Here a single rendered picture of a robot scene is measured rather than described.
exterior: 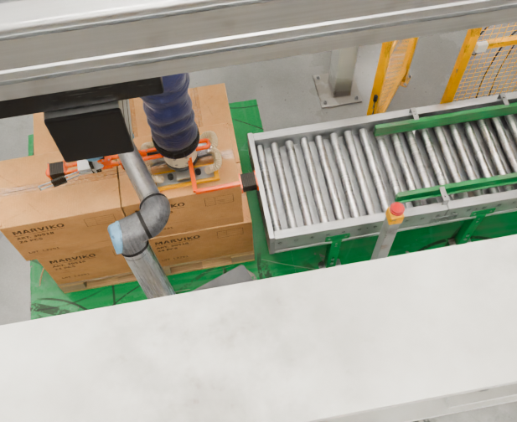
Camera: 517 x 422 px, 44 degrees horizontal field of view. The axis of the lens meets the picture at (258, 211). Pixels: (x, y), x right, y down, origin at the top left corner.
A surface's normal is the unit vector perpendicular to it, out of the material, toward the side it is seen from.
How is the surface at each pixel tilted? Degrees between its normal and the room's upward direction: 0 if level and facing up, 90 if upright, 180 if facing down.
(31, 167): 0
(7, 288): 0
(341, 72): 90
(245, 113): 0
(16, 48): 90
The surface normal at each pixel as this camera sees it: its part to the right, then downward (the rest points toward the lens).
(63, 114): -0.02, -0.46
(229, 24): 0.18, 0.87
